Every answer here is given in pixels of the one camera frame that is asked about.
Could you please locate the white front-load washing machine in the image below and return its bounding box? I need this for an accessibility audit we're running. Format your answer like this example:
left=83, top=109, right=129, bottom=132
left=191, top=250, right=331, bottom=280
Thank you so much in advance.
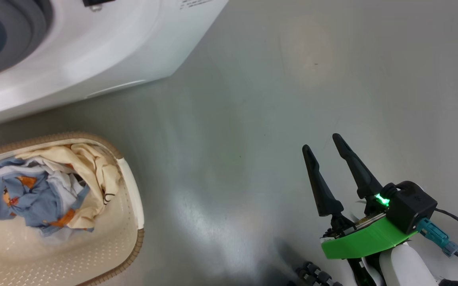
left=0, top=0, right=229, bottom=129

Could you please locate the round white filter cover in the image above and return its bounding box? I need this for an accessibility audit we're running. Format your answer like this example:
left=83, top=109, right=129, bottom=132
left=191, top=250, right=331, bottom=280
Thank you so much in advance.
left=86, top=79, right=147, bottom=99

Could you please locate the blue cartoon print garment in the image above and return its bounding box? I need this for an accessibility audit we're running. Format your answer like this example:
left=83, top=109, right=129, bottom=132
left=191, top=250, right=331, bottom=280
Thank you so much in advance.
left=0, top=156, right=90, bottom=235

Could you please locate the cream perforated laundry basket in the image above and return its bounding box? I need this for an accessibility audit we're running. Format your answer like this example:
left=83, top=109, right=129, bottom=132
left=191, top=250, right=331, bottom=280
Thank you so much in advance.
left=0, top=132, right=145, bottom=286

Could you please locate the teal right camera connector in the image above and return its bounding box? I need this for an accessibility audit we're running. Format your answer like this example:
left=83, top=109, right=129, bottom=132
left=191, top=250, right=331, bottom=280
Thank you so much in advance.
left=417, top=218, right=458, bottom=257

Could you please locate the grey rubber door gasket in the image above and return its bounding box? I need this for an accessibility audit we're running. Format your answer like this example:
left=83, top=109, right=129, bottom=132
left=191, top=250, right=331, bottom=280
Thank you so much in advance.
left=0, top=0, right=53, bottom=82

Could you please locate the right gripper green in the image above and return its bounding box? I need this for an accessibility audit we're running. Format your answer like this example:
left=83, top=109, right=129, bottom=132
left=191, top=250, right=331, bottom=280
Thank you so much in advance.
left=302, top=133, right=418, bottom=259

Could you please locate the cream beige garment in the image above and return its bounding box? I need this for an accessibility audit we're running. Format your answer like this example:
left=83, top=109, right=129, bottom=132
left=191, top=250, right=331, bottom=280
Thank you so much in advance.
left=16, top=143, right=122, bottom=230

